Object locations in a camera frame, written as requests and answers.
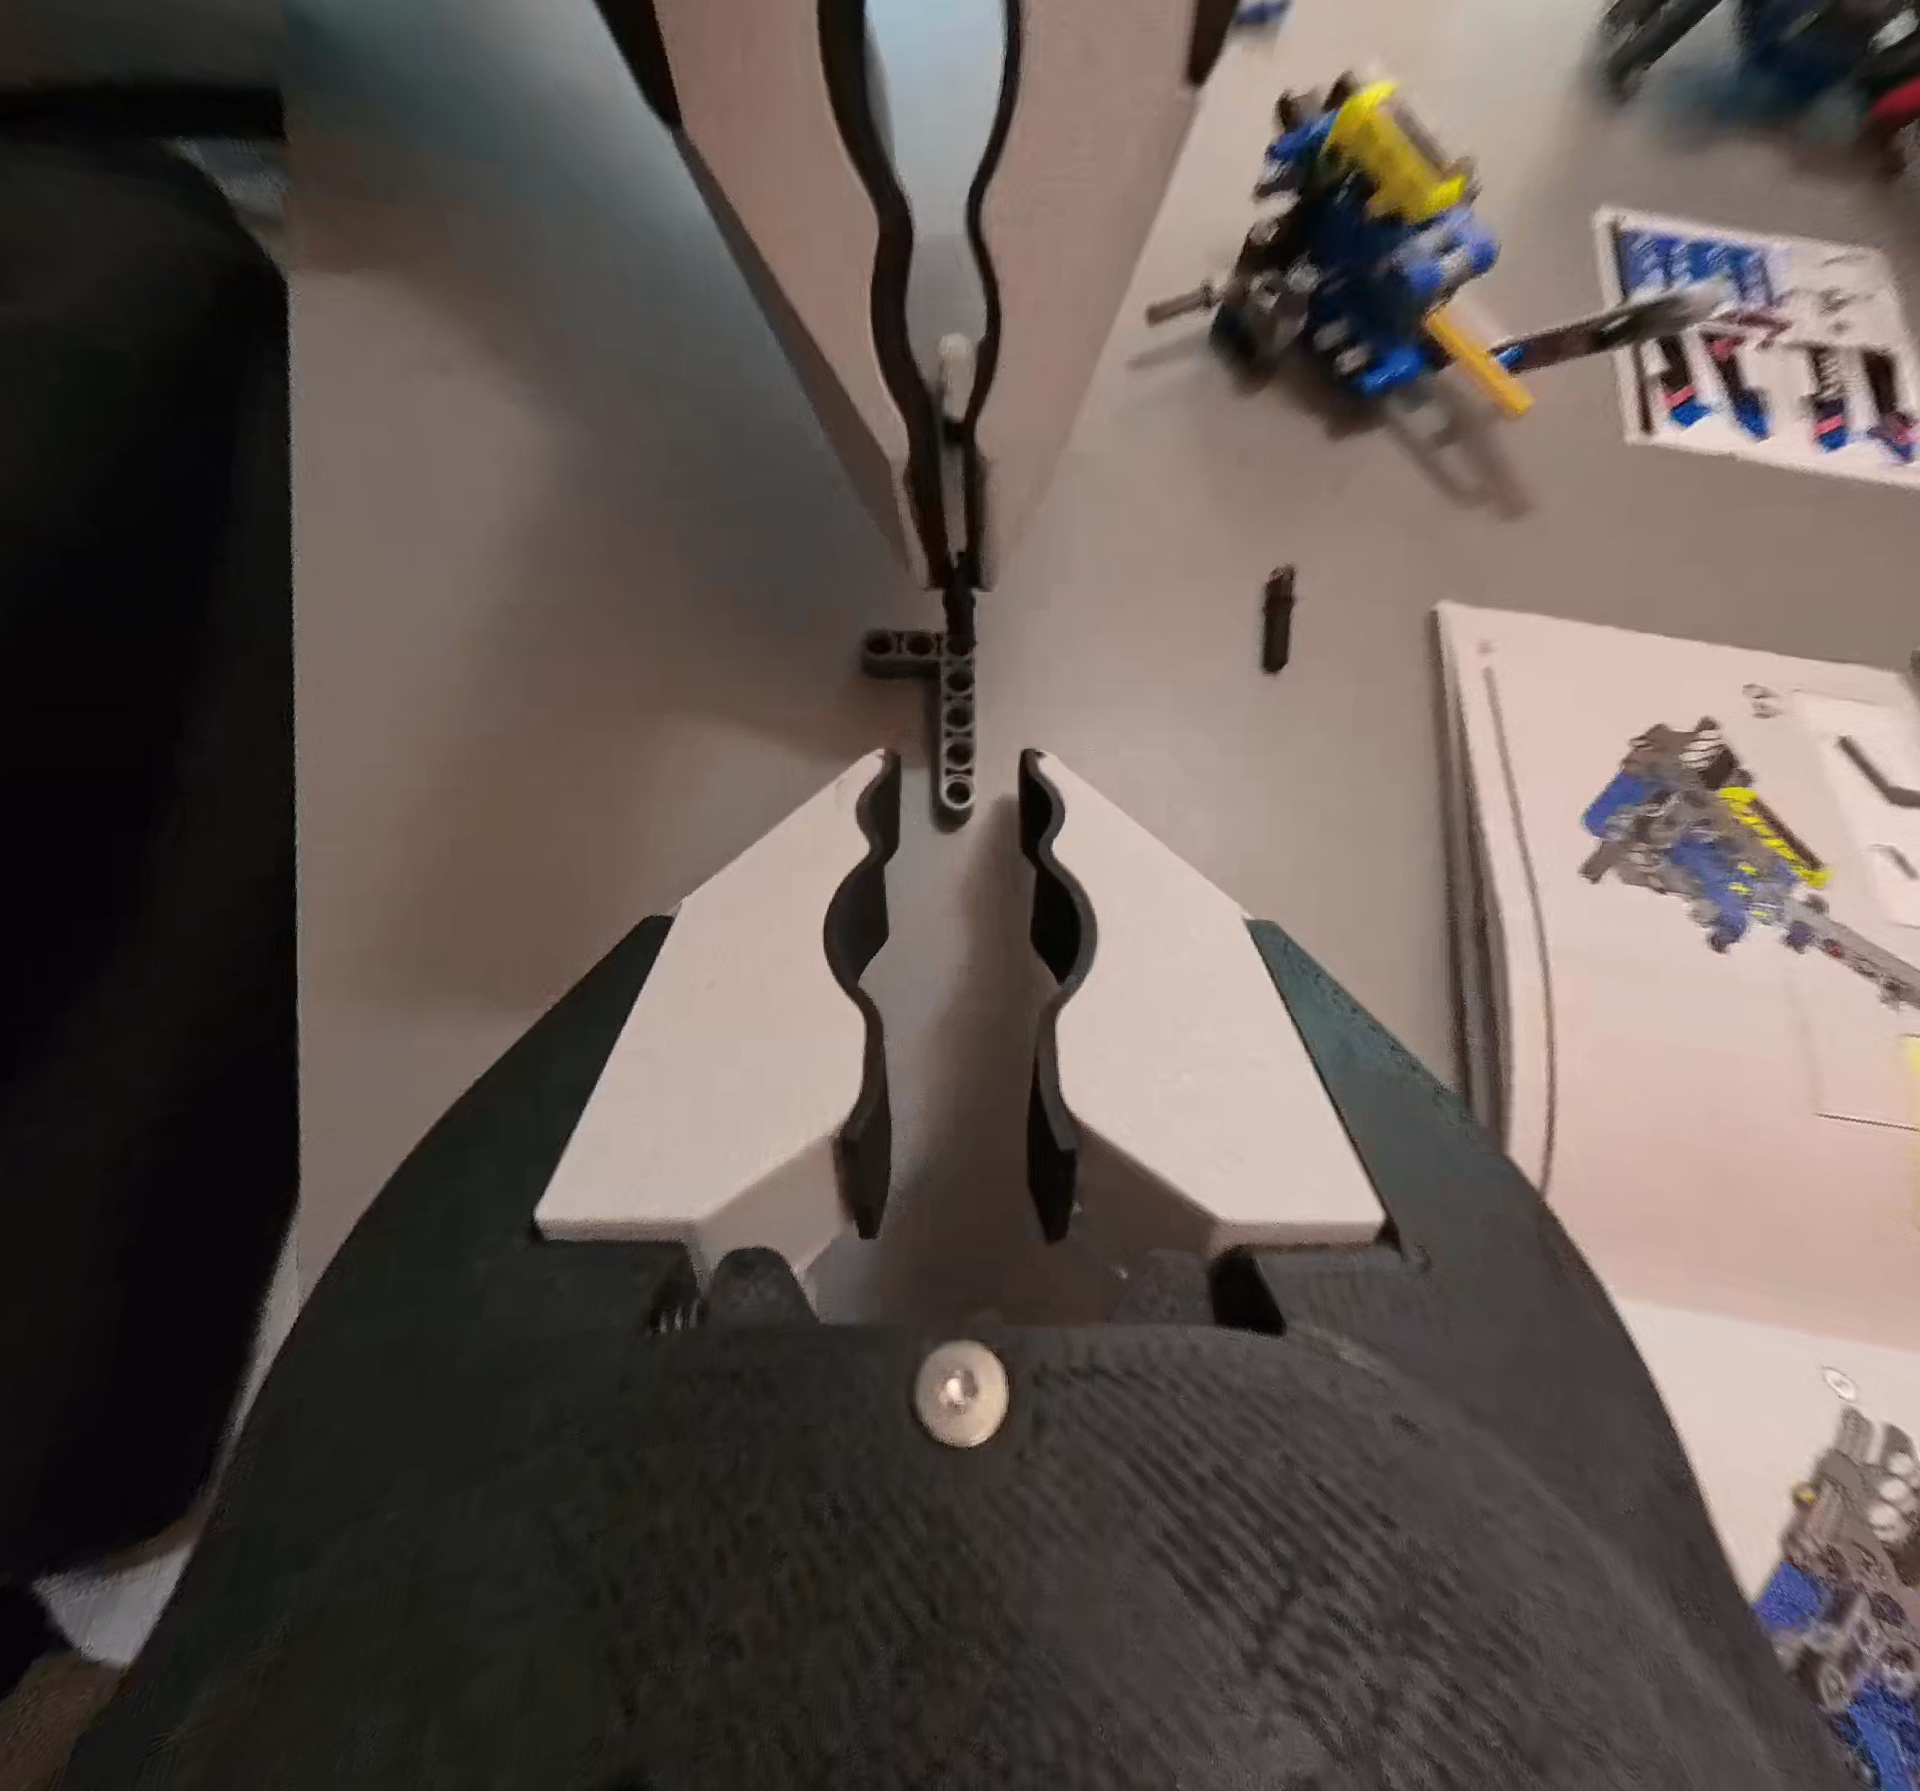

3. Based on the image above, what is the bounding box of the dark grey L-shaped lego beam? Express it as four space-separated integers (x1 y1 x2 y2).
861 625 981 833

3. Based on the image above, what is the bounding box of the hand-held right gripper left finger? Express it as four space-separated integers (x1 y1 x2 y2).
533 749 905 1250

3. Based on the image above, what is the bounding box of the open instruction booklet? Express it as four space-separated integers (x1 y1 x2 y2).
1430 598 1920 1791

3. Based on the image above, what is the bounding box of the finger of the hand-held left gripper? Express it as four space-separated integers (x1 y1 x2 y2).
958 0 1227 590
619 0 966 590

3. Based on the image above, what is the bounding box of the lego sticker sheet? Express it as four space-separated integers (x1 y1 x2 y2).
1593 205 1920 485

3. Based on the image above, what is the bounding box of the person's dark clothing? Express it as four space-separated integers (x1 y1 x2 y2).
0 96 302 1650

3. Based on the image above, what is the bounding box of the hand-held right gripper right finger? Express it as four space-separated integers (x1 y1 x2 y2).
1016 749 1385 1252

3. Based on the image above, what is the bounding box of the partly built blue lego model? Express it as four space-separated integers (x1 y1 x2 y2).
1146 72 1721 480

